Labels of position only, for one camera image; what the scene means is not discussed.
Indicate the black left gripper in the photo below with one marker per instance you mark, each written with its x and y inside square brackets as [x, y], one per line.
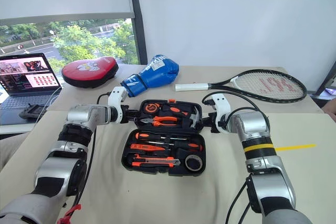
[126, 115]

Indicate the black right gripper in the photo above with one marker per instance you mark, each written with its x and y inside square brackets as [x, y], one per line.
[213, 120]

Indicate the long shaft screwdriver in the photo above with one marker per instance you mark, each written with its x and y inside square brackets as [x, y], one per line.
[143, 136]

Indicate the orange tester pen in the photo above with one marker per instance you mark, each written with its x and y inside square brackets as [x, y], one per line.
[143, 147]

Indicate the black electrical tape roll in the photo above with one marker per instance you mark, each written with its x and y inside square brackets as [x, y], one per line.
[188, 167]

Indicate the orange black utility knife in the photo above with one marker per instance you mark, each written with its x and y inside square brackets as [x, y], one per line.
[155, 161]

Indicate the black tool case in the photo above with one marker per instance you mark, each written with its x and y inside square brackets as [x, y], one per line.
[162, 171]

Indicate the person's bare forearm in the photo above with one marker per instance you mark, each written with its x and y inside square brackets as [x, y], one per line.
[330, 111]

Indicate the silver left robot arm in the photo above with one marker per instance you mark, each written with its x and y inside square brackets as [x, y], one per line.
[84, 115]

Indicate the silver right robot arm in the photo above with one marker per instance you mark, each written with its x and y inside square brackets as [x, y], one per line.
[253, 124]

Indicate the steel claw hammer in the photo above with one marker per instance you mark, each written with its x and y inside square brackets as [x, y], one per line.
[193, 119]

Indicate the orange black tape measure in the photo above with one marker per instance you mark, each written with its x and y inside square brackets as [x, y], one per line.
[151, 108]

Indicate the short orange black screwdriver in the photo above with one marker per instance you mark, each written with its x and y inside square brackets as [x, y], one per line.
[174, 110]

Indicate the blue boxing glove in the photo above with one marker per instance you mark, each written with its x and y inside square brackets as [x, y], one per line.
[157, 74]

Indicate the narrow beige table cloth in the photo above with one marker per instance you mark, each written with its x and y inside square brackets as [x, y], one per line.
[86, 98]

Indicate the red black punch pad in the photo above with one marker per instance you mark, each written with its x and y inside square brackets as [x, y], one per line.
[86, 70]

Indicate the black tennis racket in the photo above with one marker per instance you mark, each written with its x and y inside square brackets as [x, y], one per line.
[270, 85]

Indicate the large beige table cloth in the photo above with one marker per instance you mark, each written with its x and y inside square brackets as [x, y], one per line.
[162, 200]

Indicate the yellow tape strip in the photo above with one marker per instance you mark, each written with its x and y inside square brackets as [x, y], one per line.
[296, 147]

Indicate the black handheld controller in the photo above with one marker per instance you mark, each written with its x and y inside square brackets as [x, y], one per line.
[32, 111]

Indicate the grey open laptop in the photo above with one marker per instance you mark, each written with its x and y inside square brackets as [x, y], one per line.
[29, 74]

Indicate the red ribbon tie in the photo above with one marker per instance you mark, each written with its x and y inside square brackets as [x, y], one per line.
[68, 214]

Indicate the white side desk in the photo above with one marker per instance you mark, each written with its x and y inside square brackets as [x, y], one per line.
[13, 128]

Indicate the black metal stand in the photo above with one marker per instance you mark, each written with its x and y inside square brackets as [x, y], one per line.
[326, 77]

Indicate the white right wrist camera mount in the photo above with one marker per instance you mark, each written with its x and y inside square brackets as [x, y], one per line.
[221, 106]

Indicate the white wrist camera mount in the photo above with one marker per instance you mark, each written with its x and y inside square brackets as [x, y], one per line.
[221, 106]
[116, 98]

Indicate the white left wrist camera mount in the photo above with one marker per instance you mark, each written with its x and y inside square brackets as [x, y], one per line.
[116, 98]

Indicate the black window frame post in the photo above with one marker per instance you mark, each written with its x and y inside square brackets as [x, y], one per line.
[137, 24]

